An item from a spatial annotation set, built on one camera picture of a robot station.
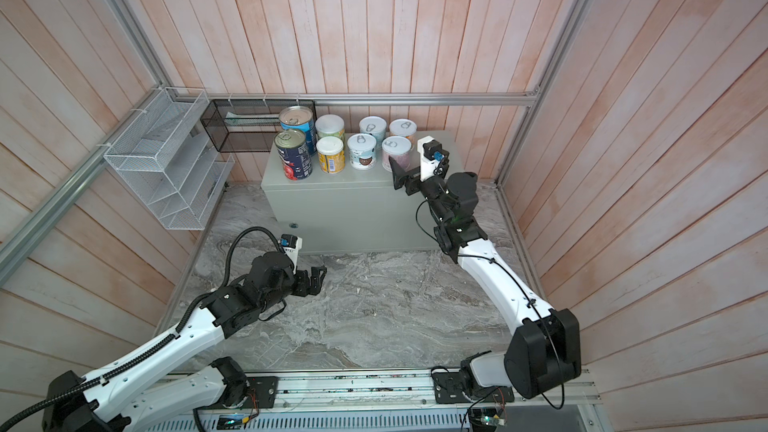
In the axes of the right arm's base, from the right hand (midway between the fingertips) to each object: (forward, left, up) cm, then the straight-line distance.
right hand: (407, 149), depth 70 cm
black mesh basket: (+33, +55, -16) cm, 66 cm away
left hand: (-20, +25, -26) cm, 41 cm away
